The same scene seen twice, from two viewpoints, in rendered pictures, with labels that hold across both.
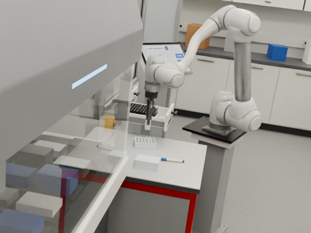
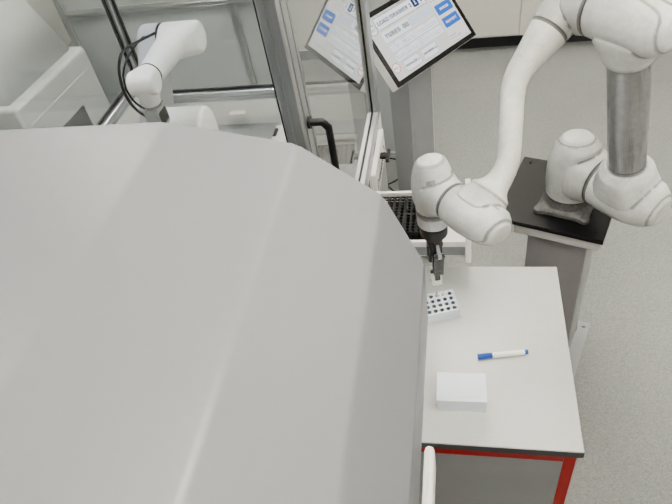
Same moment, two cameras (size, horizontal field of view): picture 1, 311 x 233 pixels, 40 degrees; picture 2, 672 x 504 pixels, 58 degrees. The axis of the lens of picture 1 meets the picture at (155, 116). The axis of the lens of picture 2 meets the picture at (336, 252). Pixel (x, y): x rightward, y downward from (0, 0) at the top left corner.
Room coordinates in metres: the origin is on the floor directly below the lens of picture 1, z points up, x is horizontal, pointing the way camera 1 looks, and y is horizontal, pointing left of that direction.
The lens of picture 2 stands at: (1.19, 0.13, 2.19)
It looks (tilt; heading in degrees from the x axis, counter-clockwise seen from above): 44 degrees down; 9
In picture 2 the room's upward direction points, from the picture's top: 12 degrees counter-clockwise
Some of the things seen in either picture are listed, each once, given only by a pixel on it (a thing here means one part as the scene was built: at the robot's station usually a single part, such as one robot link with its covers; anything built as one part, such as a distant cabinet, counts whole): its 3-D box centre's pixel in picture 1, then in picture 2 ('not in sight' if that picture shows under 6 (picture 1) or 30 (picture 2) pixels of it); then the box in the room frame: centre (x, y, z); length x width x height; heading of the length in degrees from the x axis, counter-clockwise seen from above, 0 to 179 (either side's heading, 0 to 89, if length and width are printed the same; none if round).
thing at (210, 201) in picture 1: (210, 182); (555, 281); (2.78, -0.44, 0.38); 0.30 x 0.30 x 0.76; 62
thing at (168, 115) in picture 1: (169, 116); (468, 219); (2.64, -0.09, 0.87); 0.29 x 0.02 x 0.11; 172
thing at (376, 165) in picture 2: (132, 97); (378, 163); (3.00, 0.18, 0.87); 0.29 x 0.02 x 0.11; 172
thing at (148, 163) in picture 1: (147, 162); (461, 392); (2.07, 0.01, 0.79); 0.13 x 0.09 x 0.05; 83
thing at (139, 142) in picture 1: (144, 143); (436, 306); (2.37, 0.04, 0.78); 0.12 x 0.08 x 0.04; 98
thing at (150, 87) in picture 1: (152, 86); (433, 215); (2.40, 0.04, 1.12); 0.09 x 0.09 x 0.06
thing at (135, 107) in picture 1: (139, 112); (405, 221); (2.67, 0.11, 0.87); 0.22 x 0.18 x 0.06; 82
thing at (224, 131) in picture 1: (220, 125); (570, 192); (2.80, -0.45, 0.81); 0.22 x 0.18 x 0.06; 150
